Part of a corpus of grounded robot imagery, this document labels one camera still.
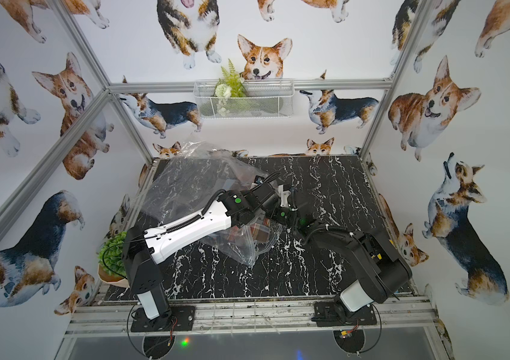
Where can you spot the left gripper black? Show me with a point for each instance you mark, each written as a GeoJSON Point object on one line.
{"type": "Point", "coordinates": [270, 198]}

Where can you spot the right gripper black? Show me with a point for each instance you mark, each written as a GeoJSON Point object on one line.
{"type": "Point", "coordinates": [273, 214]}

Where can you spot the red plaid shirt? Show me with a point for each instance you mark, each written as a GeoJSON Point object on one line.
{"type": "Point", "coordinates": [258, 231]}

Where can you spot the clear plastic vacuum bag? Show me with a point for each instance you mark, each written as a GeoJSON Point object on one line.
{"type": "Point", "coordinates": [187, 182]}

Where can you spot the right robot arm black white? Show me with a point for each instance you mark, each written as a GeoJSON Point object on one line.
{"type": "Point", "coordinates": [379, 270]}

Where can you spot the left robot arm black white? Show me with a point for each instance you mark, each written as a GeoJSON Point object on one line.
{"type": "Point", "coordinates": [144, 250]}

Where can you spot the artificial fern with white flower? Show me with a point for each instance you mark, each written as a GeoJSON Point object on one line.
{"type": "Point", "coordinates": [230, 85]}

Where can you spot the green potted plant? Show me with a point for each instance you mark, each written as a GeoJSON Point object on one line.
{"type": "Point", "coordinates": [110, 263]}

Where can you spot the white wire wall basket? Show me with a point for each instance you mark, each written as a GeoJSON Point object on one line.
{"type": "Point", "coordinates": [250, 99]}

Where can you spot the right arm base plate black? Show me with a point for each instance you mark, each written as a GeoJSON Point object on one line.
{"type": "Point", "coordinates": [345, 314]}

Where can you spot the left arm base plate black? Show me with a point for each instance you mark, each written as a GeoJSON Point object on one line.
{"type": "Point", "coordinates": [162, 319]}

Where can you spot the aluminium frame rail front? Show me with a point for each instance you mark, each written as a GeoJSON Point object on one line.
{"type": "Point", "coordinates": [251, 317]}

